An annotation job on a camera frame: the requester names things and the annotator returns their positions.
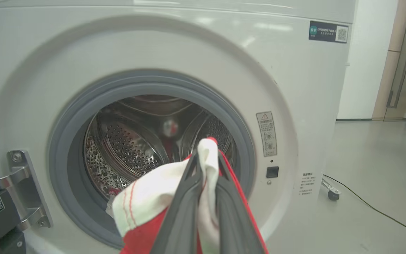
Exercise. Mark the grey warning label sticker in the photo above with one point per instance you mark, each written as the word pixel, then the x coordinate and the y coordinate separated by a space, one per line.
pixel 267 134

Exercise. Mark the white front-load washing machine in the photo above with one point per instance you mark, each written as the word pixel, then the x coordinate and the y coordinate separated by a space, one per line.
pixel 153 46

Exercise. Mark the grey partition stand with caster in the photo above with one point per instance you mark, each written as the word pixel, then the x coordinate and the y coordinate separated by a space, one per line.
pixel 331 192

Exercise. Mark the dark QR code sticker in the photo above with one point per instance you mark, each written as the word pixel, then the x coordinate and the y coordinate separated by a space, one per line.
pixel 328 31

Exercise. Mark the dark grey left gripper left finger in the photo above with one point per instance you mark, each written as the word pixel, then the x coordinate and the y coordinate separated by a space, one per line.
pixel 180 218

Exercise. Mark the stainless steel washing machine drum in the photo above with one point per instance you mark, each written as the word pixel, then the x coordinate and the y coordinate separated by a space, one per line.
pixel 129 148

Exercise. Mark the red and white cloth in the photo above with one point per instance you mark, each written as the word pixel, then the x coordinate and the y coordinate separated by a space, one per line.
pixel 146 201

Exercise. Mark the small black text label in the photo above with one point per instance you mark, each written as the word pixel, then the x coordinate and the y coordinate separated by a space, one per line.
pixel 307 183

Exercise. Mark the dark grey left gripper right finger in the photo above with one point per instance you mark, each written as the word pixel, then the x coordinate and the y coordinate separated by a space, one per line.
pixel 236 222

